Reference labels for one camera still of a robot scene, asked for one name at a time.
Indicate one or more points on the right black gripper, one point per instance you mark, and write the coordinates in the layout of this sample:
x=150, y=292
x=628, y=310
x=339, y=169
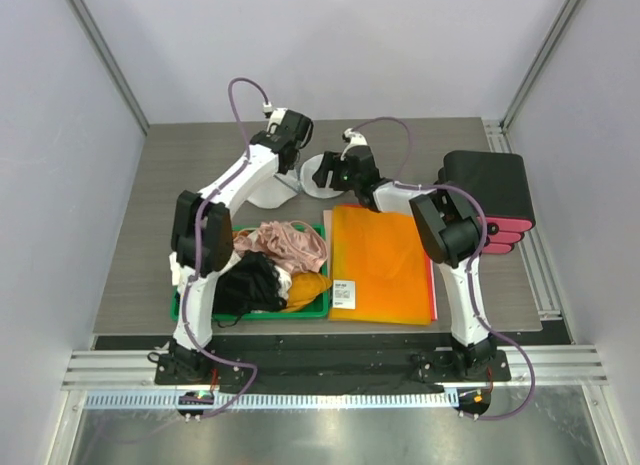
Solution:
x=330, y=162

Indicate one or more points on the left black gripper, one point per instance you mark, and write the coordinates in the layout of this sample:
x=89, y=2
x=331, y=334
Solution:
x=285, y=171

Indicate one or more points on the white mesh laundry bag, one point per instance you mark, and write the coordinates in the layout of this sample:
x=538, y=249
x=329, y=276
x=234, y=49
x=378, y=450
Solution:
x=279, y=189

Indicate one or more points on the black lace bra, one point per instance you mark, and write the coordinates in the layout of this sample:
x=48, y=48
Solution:
x=255, y=284

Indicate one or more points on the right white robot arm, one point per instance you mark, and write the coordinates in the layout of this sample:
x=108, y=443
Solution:
x=452, y=229

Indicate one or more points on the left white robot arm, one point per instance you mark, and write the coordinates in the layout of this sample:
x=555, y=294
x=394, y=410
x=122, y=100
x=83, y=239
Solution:
x=202, y=242

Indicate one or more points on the pink satin bra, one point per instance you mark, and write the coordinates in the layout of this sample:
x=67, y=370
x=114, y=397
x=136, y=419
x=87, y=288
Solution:
x=294, y=246

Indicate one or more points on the mustard yellow bra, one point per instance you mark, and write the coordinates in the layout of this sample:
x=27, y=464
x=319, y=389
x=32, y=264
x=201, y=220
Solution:
x=305, y=288

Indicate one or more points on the white bra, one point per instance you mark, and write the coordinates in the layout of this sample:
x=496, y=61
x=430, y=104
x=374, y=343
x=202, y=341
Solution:
x=175, y=269

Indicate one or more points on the orange plastic folder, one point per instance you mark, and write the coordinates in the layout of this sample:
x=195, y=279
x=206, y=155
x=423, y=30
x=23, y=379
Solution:
x=378, y=268

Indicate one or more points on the green plastic tray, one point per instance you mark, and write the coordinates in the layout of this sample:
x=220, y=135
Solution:
x=316, y=309

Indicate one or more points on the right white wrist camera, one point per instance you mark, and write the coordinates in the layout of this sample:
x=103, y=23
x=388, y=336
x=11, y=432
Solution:
x=353, y=138

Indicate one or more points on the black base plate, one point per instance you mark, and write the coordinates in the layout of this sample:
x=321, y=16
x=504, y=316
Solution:
x=344, y=372

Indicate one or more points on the white cable duct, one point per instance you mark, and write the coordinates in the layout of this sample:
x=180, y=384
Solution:
x=198, y=401

